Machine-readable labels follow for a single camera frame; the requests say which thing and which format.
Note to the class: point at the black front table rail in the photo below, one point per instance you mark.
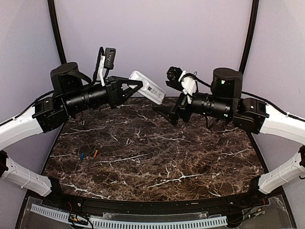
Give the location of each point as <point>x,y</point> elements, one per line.
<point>228,204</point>

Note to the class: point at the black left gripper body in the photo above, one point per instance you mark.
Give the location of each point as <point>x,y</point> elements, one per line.
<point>111,86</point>

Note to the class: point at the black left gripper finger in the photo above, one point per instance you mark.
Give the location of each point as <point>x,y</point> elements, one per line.
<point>133,85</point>
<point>126,94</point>

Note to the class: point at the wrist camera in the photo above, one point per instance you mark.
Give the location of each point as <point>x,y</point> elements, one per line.
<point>174,73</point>
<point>109,58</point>

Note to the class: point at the black right corner post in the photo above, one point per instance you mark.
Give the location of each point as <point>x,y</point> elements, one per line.
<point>249,36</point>

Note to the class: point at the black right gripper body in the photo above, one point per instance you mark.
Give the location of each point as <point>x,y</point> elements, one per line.
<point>182,105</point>

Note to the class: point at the white remote control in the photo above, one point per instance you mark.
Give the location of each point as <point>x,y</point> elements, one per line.
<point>149,89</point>

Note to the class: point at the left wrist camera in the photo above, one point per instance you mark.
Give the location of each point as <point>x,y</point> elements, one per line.
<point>109,58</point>

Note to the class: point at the black left corner post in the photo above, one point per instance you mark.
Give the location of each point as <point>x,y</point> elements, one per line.
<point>56,31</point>

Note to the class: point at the black corner post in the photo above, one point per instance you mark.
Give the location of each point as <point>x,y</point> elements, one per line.
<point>56,31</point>
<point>249,36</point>

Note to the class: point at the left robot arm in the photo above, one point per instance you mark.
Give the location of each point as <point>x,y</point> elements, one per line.
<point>73,93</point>

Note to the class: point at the white slotted cable duct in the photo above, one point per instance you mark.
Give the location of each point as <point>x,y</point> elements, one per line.
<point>125,221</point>

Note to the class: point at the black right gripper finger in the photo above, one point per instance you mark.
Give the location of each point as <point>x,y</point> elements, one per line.
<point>175,85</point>
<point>168,113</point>

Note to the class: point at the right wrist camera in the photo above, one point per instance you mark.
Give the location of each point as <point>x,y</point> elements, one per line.
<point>174,73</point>

